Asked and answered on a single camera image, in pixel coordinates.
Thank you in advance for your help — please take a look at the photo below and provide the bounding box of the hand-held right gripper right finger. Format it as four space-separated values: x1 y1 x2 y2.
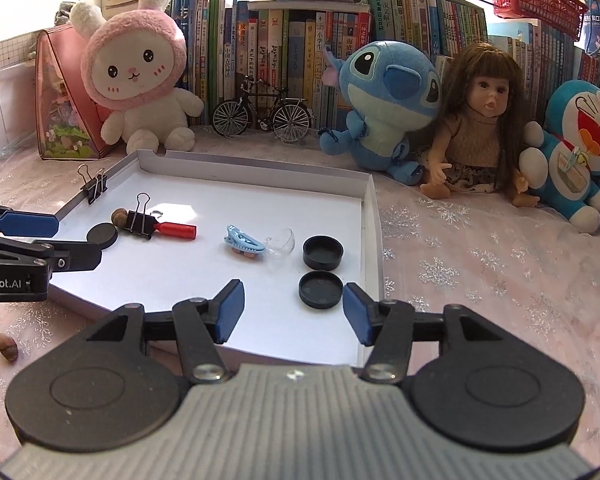
342 282 506 383

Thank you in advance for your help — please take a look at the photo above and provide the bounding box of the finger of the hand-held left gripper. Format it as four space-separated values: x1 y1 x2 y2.
0 199 61 239
0 232 102 273

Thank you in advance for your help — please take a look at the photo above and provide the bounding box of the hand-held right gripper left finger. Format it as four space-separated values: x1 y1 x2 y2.
82 279 246 383

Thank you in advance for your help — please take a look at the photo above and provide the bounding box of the black disc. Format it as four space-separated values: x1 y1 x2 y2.
86 224 118 250

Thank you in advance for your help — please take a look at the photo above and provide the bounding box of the black round cap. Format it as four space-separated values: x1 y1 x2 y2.
302 235 344 270
298 271 343 309

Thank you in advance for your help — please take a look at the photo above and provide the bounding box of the light blue hair clip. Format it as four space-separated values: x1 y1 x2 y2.
222 225 267 260

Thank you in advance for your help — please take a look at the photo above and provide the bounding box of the black binder clip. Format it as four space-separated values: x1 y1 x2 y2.
121 192 166 241
76 163 109 205

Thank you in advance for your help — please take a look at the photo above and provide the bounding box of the clear plastic dome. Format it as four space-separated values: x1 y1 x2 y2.
262 227 297 263

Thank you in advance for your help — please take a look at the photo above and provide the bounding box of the red crayon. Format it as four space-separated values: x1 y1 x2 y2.
155 220 197 242

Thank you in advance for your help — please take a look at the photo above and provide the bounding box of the white cardboard tray box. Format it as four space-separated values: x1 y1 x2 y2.
47 149 385 368

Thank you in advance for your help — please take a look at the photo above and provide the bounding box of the pink house-shaped toy box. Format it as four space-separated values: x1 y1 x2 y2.
34 25 113 161

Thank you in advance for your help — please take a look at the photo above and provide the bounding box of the white grid-lined board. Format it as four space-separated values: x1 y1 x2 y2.
0 30 40 75

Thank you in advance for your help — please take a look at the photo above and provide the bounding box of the pink bunny plush toy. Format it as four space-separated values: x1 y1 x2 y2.
70 0 205 156

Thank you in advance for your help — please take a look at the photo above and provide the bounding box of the black model bicycle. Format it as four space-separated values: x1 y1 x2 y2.
211 74 313 145

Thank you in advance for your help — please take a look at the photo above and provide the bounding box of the grey fuzzy cloth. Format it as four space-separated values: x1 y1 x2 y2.
54 0 81 26

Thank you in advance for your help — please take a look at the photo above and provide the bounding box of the blue alien plush toy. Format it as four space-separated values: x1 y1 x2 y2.
319 40 443 186

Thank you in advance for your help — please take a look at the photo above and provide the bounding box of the beige card tag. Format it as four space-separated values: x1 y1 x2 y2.
555 152 591 193

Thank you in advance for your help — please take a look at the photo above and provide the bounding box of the brown-haired baby doll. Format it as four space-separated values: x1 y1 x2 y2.
420 42 541 208

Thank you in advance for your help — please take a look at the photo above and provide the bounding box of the row of upright books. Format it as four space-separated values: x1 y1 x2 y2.
166 0 600 128

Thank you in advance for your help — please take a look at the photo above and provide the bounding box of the blue robot cat plush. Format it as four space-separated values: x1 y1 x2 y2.
519 79 600 234

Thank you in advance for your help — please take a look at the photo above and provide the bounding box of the wide flat-lying book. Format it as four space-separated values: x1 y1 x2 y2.
247 0 372 14

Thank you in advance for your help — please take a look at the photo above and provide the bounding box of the red plastic basket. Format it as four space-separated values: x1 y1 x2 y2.
486 0 588 41

